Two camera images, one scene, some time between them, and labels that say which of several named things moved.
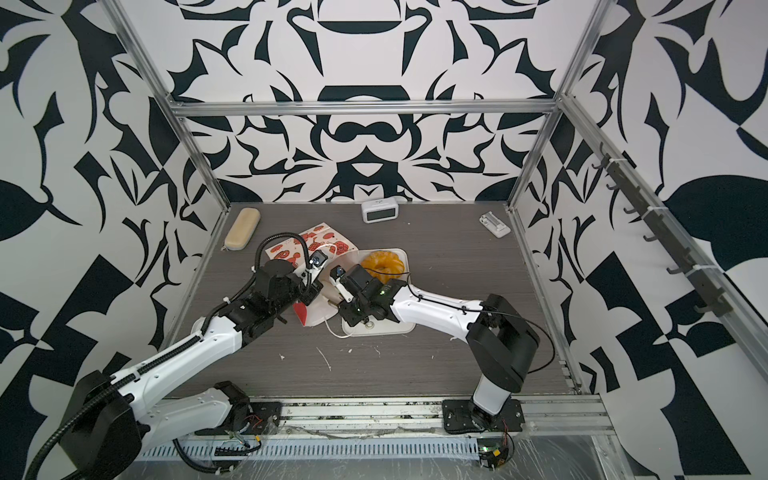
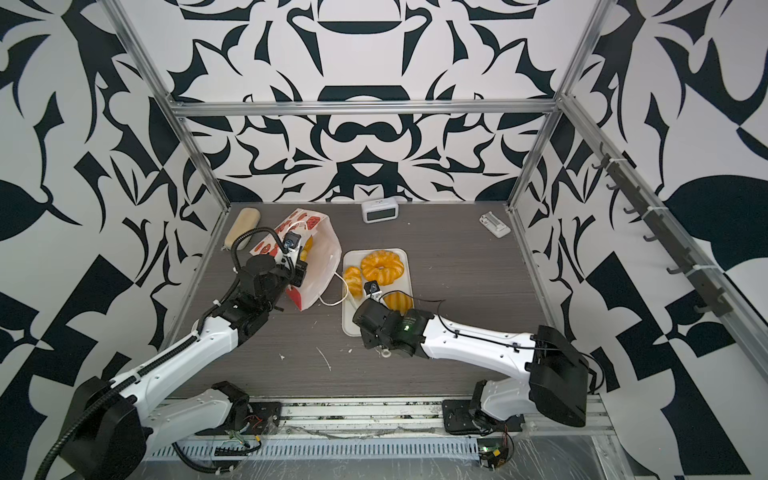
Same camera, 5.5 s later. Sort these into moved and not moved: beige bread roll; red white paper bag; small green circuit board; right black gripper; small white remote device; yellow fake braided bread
Moved: right black gripper; red white paper bag
Not moved: yellow fake braided bread; small green circuit board; small white remote device; beige bread roll
